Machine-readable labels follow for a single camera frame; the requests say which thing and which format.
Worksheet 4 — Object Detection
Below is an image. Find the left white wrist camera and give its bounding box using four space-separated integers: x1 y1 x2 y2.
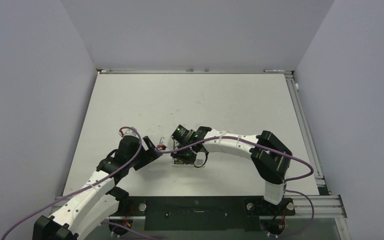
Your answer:
119 127 139 139

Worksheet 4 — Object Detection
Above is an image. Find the aluminium frame rail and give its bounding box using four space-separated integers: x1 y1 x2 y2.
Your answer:
63 70 346 218

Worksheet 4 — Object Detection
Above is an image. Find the black AAA battery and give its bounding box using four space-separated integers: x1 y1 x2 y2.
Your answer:
173 160 184 165

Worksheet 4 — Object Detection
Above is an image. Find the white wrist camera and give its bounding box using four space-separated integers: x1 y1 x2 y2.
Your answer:
119 127 139 139
157 136 168 150

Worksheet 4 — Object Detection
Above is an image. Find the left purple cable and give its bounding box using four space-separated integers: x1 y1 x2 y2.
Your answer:
1 126 165 240

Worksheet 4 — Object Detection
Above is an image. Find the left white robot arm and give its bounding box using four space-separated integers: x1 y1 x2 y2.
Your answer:
32 133 162 240

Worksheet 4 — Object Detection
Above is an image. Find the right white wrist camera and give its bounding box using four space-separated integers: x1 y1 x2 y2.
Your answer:
157 136 168 150

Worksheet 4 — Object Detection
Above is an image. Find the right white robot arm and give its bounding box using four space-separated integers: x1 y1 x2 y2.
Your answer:
164 125 292 214

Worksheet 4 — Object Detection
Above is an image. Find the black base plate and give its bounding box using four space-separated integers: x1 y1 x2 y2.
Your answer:
110 196 296 232

